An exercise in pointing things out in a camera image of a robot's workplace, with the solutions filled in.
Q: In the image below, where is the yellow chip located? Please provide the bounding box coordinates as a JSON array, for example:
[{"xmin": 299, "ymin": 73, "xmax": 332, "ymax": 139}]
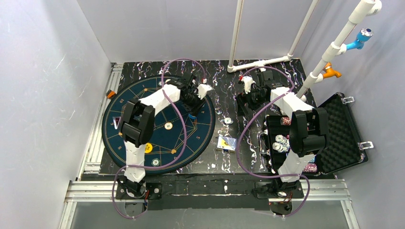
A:
[{"xmin": 164, "ymin": 122, "xmax": 173, "ymax": 130}]

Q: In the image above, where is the yellow dealer button disc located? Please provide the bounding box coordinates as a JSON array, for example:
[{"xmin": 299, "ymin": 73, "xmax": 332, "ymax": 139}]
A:
[{"xmin": 145, "ymin": 143, "xmax": 153, "ymax": 154}]

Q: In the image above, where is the green chip mat bottom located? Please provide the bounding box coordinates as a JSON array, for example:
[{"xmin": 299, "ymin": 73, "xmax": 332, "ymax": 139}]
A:
[{"xmin": 151, "ymin": 158, "xmax": 160, "ymax": 167}]

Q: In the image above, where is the white poker chip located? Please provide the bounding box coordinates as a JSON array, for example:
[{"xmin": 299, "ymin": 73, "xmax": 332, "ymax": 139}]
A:
[{"xmin": 224, "ymin": 117, "xmax": 233, "ymax": 125}]

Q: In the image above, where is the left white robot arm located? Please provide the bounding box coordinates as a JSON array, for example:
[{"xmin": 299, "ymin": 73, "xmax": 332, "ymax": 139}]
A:
[{"xmin": 118, "ymin": 75, "xmax": 213, "ymax": 183}]

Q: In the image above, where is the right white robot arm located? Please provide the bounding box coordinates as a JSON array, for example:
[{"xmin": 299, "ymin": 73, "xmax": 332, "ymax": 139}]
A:
[{"xmin": 236, "ymin": 73, "xmax": 330, "ymax": 183}]

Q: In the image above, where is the round dark blue poker mat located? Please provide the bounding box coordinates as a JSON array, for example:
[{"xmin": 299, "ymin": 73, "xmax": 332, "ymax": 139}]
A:
[{"xmin": 102, "ymin": 75, "xmax": 216, "ymax": 175}]

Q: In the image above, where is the red chip stack in case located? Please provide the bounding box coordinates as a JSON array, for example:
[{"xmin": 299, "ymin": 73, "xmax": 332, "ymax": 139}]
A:
[{"xmin": 280, "ymin": 117, "xmax": 291, "ymax": 125}]

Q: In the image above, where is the playing card deck box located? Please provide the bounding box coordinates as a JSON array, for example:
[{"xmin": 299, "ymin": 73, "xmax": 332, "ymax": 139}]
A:
[{"xmin": 216, "ymin": 136, "xmax": 237, "ymax": 153}]

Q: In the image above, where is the white chip stack in case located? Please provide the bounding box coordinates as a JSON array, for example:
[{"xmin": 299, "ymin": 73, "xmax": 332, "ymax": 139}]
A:
[{"xmin": 272, "ymin": 135, "xmax": 290, "ymax": 153}]

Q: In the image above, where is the black poker chip case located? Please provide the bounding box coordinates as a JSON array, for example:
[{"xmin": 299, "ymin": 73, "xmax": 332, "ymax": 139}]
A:
[{"xmin": 259, "ymin": 93, "xmax": 371, "ymax": 176}]

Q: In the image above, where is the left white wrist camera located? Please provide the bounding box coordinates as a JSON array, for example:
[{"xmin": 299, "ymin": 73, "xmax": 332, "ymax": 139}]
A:
[{"xmin": 197, "ymin": 83, "xmax": 213, "ymax": 100}]

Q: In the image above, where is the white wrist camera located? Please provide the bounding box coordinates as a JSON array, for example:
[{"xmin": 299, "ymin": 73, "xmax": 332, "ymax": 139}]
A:
[
  {"xmin": 197, "ymin": 83, "xmax": 213, "ymax": 100},
  {"xmin": 241, "ymin": 76, "xmax": 256, "ymax": 94}
]

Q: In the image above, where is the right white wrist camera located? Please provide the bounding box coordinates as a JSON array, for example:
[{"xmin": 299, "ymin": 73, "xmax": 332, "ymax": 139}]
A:
[{"xmin": 241, "ymin": 76, "xmax": 256, "ymax": 94}]

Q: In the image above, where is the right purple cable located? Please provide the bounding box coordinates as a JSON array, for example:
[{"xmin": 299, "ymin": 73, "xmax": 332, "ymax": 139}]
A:
[{"xmin": 236, "ymin": 66, "xmax": 311, "ymax": 219}]

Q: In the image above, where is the purple cable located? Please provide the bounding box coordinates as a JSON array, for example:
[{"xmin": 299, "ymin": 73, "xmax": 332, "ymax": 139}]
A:
[
  {"xmin": 111, "ymin": 58, "xmax": 208, "ymax": 220},
  {"xmin": 236, "ymin": 66, "xmax": 311, "ymax": 219}
]

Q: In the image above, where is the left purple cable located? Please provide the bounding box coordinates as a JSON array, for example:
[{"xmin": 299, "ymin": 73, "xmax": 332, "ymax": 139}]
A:
[{"xmin": 111, "ymin": 58, "xmax": 208, "ymax": 220}]

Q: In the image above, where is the orange clip on rail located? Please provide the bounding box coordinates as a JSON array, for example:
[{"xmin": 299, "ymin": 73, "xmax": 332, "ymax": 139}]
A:
[{"xmin": 106, "ymin": 90, "xmax": 116, "ymax": 99}]

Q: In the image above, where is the white pvc pipe frame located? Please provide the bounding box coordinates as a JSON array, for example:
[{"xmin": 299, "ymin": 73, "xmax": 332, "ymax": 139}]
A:
[{"xmin": 227, "ymin": 0, "xmax": 383, "ymax": 99}]

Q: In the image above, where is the aluminium rail frame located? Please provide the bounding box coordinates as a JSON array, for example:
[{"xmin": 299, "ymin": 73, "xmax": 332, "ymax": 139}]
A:
[{"xmin": 58, "ymin": 62, "xmax": 362, "ymax": 229}]

